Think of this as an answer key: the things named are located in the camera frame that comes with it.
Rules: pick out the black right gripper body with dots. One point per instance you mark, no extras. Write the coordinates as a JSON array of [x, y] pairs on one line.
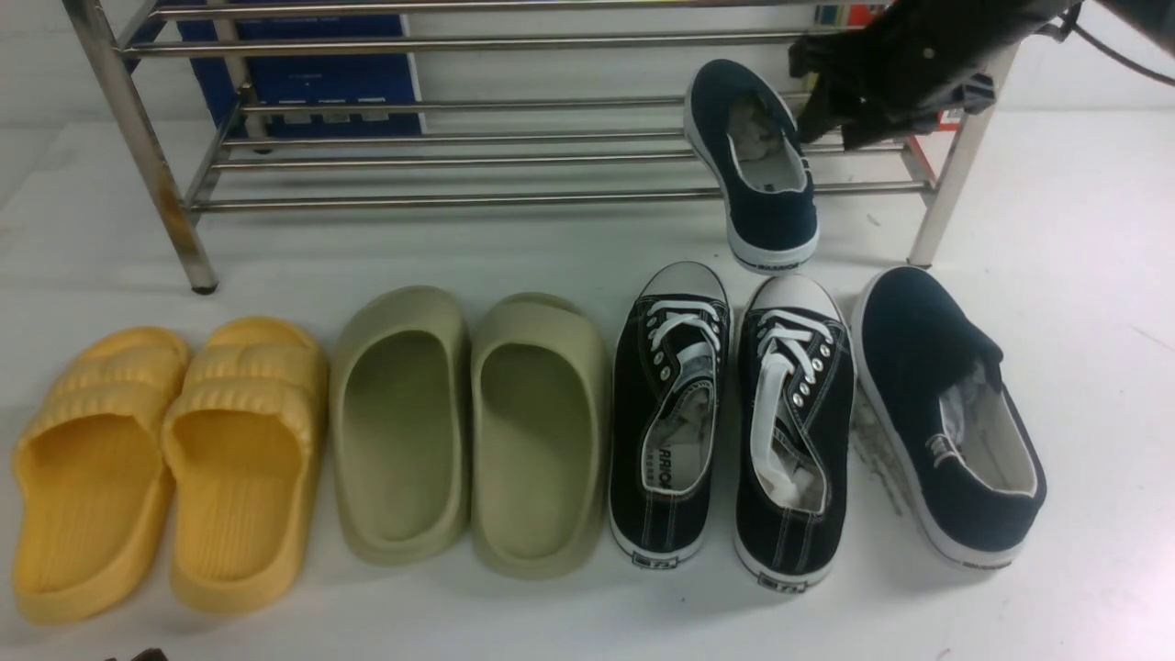
[[896, 77]]

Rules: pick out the navy slip-on shoe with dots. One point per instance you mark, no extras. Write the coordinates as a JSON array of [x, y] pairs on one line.
[[740, 128], [954, 442]]

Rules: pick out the stainless steel shoe rack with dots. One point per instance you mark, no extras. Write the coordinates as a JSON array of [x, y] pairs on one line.
[[240, 147]]

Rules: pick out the red box behind rack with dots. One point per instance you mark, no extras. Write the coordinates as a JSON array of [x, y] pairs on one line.
[[856, 15]]

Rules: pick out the blue box behind rack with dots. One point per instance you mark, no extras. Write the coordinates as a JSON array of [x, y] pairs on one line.
[[380, 79]]

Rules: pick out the right black lace-up sneaker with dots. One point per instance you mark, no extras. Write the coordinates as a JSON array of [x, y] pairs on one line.
[[797, 377]]

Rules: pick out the black lace-up sneaker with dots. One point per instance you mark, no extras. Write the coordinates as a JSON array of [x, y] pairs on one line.
[[668, 382], [797, 377]]

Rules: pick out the left black lace-up sneaker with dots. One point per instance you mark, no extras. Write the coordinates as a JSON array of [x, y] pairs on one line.
[[668, 382]]

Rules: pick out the right olive green slipper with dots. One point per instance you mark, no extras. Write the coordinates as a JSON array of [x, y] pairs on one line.
[[541, 378]]

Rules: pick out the olive green slipper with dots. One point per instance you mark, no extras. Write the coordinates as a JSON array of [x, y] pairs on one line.
[[541, 378], [399, 409]]

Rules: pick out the left olive green slipper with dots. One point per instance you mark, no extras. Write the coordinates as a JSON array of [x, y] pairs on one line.
[[399, 409]]

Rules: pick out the right yellow slipper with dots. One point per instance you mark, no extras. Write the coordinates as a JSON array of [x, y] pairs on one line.
[[244, 442]]

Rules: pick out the yellow slipper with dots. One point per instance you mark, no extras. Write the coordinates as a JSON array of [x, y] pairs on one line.
[[89, 467], [244, 442]]

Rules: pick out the left yellow slipper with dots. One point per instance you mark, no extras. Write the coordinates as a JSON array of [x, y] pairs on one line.
[[89, 467]]

